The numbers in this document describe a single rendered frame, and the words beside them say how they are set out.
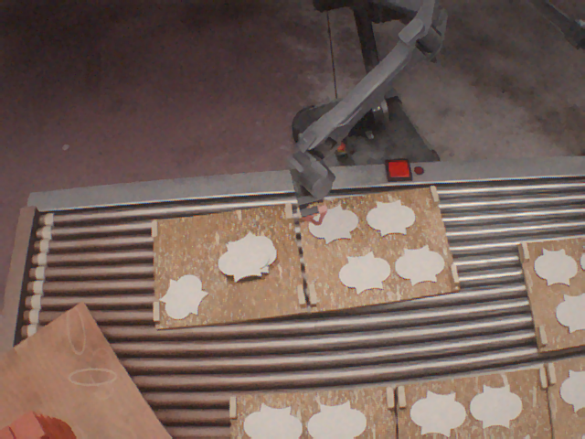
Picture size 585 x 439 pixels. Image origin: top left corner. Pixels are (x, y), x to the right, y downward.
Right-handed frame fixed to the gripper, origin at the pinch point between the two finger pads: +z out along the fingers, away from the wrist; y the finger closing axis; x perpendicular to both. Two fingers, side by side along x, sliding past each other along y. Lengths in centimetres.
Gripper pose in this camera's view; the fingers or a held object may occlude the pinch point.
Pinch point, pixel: (313, 208)
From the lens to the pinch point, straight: 175.8
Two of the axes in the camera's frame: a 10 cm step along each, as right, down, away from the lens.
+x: 9.6, -2.8, -0.6
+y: 1.8, 7.5, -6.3
